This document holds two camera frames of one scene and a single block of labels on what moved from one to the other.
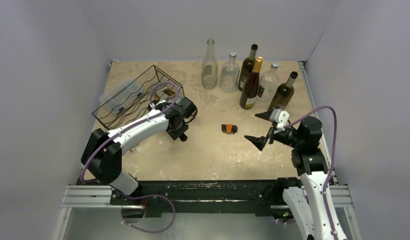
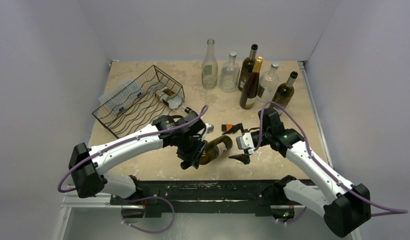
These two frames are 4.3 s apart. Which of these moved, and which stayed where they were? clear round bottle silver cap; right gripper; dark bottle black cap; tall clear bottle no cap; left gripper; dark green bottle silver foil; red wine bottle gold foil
Moved: dark bottle black cap; left gripper; right gripper
Stayed: clear round bottle silver cap; dark green bottle silver foil; tall clear bottle no cap; red wine bottle gold foil
